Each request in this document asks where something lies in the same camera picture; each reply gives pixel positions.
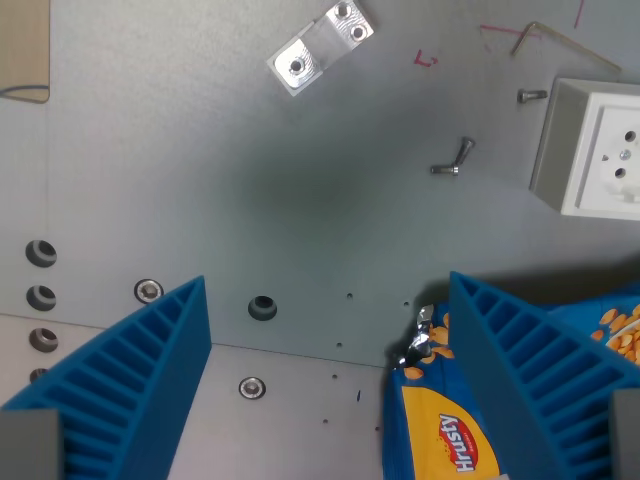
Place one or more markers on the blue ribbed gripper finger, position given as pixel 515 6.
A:
pixel 530 370
pixel 130 370

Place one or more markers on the countersunk plate screw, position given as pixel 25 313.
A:
pixel 252 388
pixel 148 291

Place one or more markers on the blue Hrusty snack bag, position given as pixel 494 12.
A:
pixel 440 430

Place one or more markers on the small steel cap screw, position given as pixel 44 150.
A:
pixel 445 170
pixel 532 95
pixel 464 151

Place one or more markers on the white electrical socket box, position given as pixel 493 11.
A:
pixel 590 150

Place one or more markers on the bent metal hex key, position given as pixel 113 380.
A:
pixel 560 38

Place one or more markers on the machined aluminium bracket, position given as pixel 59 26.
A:
pixel 320 46

